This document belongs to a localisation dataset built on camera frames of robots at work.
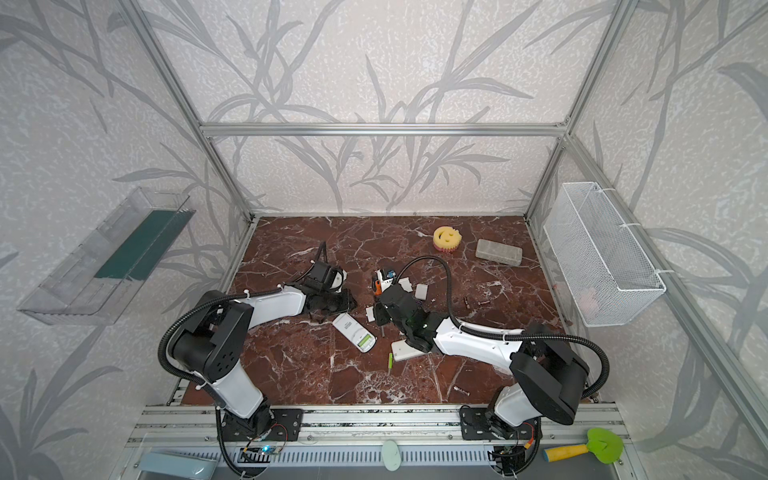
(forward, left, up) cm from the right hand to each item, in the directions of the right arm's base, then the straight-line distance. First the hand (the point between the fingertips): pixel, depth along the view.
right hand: (377, 288), depth 84 cm
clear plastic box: (+21, -42, -11) cm, 48 cm away
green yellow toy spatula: (-36, -55, -11) cm, 66 cm away
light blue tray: (-40, +45, -12) cm, 61 cm away
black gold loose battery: (+3, -28, -14) cm, 31 cm away
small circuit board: (-37, +25, -13) cm, 46 cm away
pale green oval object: (-38, -5, -11) cm, 40 cm away
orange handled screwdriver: (-2, -1, +3) cm, 4 cm away
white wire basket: (-8, -50, +21) cm, 55 cm away
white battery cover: (-2, +3, -13) cm, 13 cm away
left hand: (+3, +6, -11) cm, 13 cm away
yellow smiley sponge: (+27, -24, -11) cm, 38 cm away
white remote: (-8, +7, -13) cm, 17 cm away
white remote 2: (-14, -7, -12) cm, 20 cm away
